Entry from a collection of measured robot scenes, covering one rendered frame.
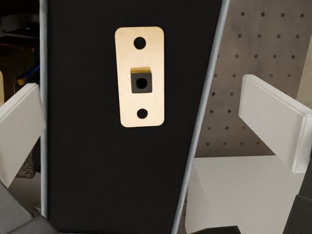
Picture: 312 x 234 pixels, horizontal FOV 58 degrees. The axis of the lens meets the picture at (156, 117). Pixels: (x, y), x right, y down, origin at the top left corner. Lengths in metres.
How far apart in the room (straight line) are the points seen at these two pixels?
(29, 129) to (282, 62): 0.71
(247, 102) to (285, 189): 0.60
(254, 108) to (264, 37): 0.60
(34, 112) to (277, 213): 0.60
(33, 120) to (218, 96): 0.64
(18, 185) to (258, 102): 0.32
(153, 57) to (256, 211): 0.51
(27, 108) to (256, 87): 0.13
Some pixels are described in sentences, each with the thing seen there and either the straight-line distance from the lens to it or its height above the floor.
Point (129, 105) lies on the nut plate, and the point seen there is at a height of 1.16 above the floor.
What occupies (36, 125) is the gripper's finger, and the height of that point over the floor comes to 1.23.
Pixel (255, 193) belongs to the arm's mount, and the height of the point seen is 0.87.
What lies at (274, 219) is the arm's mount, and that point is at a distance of 0.68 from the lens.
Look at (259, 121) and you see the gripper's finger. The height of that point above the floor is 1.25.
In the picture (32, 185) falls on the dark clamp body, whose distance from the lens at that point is 0.40.
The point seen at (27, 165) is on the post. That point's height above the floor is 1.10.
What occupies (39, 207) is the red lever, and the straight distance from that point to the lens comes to 0.41.
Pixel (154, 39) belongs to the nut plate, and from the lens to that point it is 0.23.
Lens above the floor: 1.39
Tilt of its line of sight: 66 degrees down
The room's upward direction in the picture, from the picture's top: 165 degrees clockwise
